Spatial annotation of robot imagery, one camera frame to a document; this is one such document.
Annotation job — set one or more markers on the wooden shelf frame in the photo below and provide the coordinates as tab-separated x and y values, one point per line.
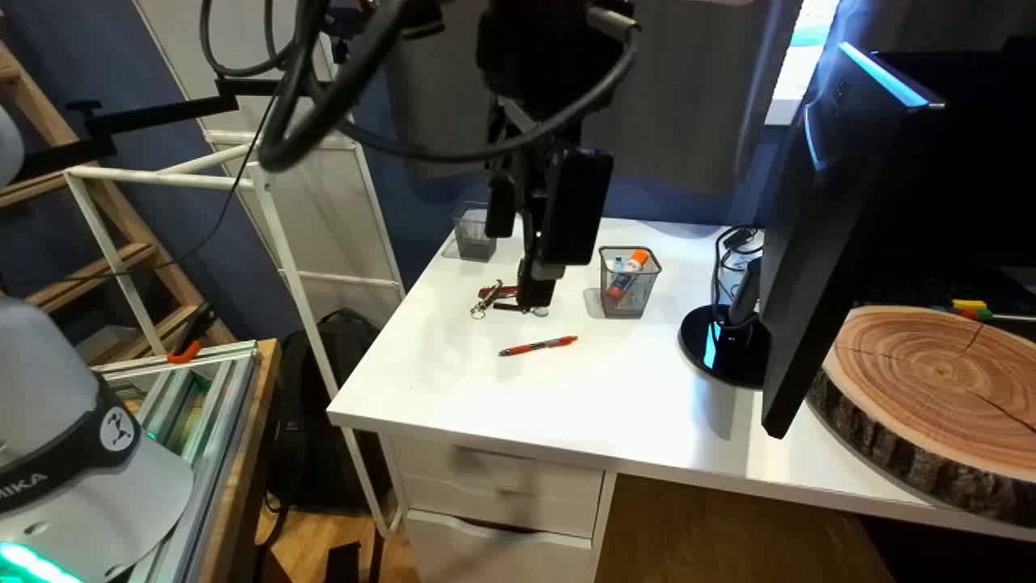
123	252

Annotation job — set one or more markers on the black backpack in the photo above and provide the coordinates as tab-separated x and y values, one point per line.
307	462

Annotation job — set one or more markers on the small grey cube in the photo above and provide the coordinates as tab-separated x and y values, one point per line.
469	237

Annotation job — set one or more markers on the glass side table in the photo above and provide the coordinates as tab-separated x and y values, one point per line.
215	416

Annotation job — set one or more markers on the grey baseball cap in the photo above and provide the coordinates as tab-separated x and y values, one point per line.
82	487

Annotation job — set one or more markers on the white metal rack frame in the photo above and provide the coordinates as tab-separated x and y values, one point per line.
312	233

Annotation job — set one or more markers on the black computer monitor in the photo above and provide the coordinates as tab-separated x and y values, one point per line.
906	177

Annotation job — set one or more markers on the mesh pen holder with pens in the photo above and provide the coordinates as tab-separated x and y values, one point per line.
624	280

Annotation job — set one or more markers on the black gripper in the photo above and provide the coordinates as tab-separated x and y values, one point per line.
556	188

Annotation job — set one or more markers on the red handled tool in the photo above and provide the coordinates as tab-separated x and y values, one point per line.
499	290

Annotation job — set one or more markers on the white desk drawer unit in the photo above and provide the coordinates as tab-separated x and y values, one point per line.
489	517

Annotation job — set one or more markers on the round black monitor base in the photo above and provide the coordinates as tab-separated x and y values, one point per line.
723	352

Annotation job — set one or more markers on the wooden log slice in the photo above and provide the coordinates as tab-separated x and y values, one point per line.
941	404

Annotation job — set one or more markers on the red pen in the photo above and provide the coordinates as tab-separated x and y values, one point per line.
538	345

